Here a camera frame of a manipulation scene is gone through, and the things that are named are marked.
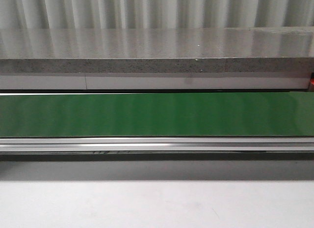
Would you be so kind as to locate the red object at edge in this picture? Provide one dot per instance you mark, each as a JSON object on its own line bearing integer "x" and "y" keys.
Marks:
{"x": 311, "y": 84}

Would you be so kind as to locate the green conveyor belt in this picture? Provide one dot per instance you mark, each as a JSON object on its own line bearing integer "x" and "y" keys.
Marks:
{"x": 158, "y": 114}

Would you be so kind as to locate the grey speckled stone counter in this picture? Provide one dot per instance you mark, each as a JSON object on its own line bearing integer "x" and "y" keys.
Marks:
{"x": 154, "y": 59}

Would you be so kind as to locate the white pleated curtain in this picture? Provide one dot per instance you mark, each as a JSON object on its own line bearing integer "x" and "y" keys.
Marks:
{"x": 149, "y": 14}

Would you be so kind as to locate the aluminium conveyor frame rail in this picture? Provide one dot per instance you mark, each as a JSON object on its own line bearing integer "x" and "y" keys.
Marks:
{"x": 156, "y": 144}

